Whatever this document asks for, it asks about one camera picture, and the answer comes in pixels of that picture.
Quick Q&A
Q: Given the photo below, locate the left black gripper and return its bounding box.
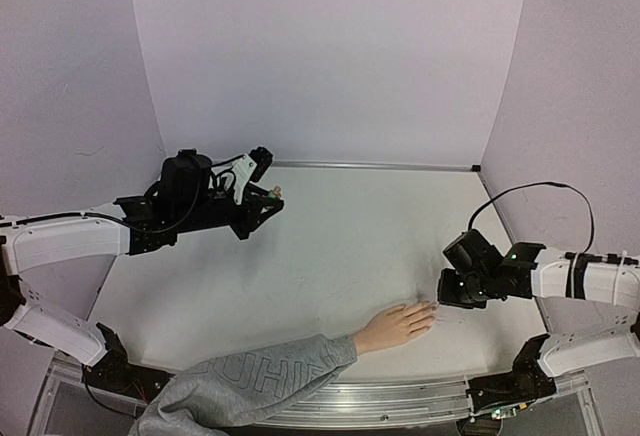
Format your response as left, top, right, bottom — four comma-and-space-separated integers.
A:
177, 188, 286, 241

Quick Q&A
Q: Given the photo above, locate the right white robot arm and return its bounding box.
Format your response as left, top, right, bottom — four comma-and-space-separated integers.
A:
437, 229, 639, 377

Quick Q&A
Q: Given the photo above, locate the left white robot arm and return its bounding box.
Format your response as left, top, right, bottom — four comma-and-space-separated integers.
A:
1, 147, 284, 393

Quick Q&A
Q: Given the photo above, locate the person's bare hand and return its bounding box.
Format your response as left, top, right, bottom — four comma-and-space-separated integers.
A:
352, 302, 438, 356

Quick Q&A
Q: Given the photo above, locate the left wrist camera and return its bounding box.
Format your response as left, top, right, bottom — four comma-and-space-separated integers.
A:
231, 146, 273, 205

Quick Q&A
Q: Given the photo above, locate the black left camera cable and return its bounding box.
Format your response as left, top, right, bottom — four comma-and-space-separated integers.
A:
208, 155, 246, 197

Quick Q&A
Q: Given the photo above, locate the black camera cable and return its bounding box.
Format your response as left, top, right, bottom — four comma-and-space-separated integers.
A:
472, 182, 597, 257
208, 155, 246, 197

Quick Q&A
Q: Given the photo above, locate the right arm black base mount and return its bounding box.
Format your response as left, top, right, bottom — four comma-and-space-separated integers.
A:
466, 334, 557, 415

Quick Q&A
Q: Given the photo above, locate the black right camera cable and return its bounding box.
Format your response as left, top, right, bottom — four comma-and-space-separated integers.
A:
472, 182, 597, 257

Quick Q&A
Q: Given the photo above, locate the aluminium front rail base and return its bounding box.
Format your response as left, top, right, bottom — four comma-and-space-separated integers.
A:
27, 355, 604, 435

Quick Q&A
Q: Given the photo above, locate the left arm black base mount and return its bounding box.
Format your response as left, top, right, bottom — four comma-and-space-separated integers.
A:
82, 323, 173, 403

